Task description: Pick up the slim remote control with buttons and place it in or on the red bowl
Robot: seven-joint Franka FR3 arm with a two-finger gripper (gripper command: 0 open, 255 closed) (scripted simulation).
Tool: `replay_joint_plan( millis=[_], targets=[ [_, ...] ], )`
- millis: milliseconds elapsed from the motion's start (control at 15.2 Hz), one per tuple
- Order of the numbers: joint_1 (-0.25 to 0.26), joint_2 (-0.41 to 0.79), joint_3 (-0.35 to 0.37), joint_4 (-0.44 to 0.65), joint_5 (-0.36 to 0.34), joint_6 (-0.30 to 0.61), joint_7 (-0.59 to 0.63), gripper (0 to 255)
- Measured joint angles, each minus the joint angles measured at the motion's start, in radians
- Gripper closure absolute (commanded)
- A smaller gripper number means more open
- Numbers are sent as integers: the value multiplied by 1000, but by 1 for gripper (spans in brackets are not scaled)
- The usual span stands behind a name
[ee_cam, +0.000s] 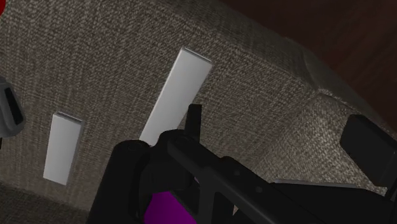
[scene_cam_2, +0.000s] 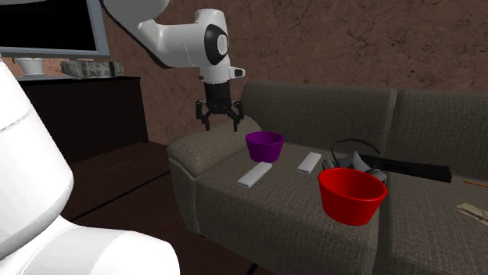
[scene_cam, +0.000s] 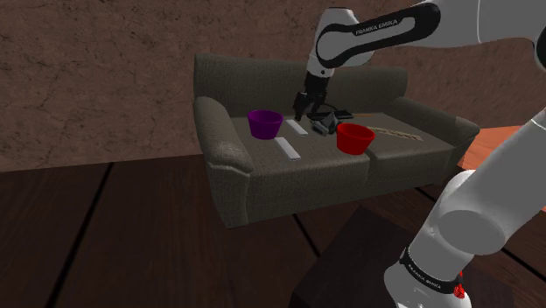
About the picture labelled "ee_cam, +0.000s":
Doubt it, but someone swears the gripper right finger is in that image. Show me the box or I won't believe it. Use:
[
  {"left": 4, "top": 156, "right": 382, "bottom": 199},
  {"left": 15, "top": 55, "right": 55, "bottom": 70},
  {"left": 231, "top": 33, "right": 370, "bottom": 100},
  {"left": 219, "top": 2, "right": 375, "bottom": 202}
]
[{"left": 339, "top": 114, "right": 397, "bottom": 199}]

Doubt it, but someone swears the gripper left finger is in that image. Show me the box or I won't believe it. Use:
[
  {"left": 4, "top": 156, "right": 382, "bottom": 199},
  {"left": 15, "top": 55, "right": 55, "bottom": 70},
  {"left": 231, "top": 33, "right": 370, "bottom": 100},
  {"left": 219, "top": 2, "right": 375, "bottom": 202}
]
[{"left": 87, "top": 104, "right": 281, "bottom": 224}]

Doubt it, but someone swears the purple object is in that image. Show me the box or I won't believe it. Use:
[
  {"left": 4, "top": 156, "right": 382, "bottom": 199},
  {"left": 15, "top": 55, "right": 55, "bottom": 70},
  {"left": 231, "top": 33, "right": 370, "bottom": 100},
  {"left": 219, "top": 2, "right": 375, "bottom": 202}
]
[{"left": 143, "top": 190, "right": 198, "bottom": 224}]

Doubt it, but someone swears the short white flat slab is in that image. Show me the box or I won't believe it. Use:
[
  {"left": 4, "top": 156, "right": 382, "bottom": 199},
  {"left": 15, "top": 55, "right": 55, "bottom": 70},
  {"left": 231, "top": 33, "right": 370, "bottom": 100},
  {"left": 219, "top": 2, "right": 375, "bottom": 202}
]
[{"left": 43, "top": 111, "right": 85, "bottom": 186}]

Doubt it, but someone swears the long white flat slab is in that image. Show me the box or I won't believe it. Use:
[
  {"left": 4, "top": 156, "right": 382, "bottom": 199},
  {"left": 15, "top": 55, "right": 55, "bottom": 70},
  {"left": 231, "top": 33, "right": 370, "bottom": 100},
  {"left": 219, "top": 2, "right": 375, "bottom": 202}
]
[{"left": 139, "top": 46, "right": 214, "bottom": 147}]

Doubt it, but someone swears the grey-brown fabric sofa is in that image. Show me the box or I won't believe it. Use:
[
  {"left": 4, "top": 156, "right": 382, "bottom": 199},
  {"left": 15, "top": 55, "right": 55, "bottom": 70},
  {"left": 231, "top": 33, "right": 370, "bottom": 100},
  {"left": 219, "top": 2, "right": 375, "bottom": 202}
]
[{"left": 0, "top": 0, "right": 397, "bottom": 224}]

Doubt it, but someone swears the grey object with black slot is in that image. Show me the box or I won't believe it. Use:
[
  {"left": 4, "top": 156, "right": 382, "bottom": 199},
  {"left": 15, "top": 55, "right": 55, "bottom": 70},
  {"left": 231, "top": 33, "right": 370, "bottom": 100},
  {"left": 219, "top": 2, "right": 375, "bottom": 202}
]
[{"left": 0, "top": 76, "right": 27, "bottom": 139}]

